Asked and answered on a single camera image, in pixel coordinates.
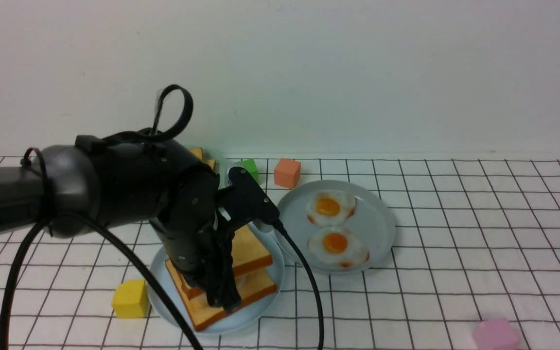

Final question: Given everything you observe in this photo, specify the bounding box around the fried egg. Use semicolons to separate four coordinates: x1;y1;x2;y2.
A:
305;191;356;228
307;227;370;270

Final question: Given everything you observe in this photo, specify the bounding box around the back fried egg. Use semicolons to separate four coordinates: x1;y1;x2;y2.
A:
305;191;356;228

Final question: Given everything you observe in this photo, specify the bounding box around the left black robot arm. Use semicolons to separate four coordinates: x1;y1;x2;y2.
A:
0;137;242;313

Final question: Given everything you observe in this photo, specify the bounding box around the green plate with toast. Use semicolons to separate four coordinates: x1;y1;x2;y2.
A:
211;151;233;189

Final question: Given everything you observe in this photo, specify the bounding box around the light blue empty plate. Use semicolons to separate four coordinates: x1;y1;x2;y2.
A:
150;225;285;335

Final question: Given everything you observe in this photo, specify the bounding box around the yellow foam cube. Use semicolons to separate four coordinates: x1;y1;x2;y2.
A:
111;279;150;319

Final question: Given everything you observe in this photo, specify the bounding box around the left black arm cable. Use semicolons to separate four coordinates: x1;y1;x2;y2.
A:
0;84;324;350

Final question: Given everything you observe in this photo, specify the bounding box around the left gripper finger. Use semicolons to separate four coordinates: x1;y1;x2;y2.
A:
210;233;242;313
191;270;217;307

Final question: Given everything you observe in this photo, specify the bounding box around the green foam cube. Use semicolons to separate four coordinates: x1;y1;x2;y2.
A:
232;158;259;182

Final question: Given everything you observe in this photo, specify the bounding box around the orange foam cube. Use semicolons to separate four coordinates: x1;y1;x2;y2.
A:
274;158;301;189

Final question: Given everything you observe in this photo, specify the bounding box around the front fried egg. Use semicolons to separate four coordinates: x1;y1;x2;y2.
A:
307;227;370;270

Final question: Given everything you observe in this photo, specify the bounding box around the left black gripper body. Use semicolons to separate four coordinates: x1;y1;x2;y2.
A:
150;168;226;286

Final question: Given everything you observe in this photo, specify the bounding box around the pink foam cube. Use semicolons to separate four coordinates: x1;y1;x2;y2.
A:
472;317;521;350

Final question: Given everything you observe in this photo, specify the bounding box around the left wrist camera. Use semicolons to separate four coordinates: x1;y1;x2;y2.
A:
215;166;280;232

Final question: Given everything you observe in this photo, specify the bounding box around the grey-green egg plate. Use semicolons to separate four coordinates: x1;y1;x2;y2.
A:
274;180;396;274

